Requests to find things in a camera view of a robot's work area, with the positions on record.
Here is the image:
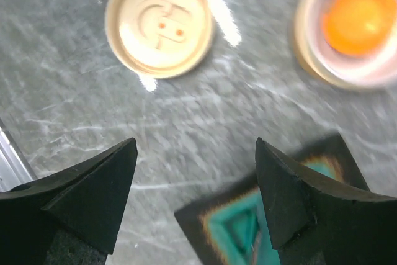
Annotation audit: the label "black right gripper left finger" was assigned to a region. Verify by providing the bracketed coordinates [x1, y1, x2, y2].
[1, 138, 138, 264]

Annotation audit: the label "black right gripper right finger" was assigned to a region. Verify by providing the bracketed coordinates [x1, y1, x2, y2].
[255, 139, 396, 264]

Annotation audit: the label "cream round container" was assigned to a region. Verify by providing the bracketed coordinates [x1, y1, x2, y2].
[292, 0, 396, 90]

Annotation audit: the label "orange egg tart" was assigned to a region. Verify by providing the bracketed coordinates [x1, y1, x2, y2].
[321, 0, 396, 56]

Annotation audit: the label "cream round lid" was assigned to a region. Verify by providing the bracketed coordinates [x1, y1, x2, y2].
[105, 0, 215, 79]

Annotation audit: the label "metal food tongs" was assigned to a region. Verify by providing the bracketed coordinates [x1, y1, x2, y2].
[249, 230, 263, 265]

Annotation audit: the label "square teal ceramic plate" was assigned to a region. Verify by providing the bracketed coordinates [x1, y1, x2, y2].
[174, 133, 369, 264]

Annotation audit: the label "aluminium mounting rail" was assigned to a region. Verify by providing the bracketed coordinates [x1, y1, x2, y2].
[0, 121, 37, 192]

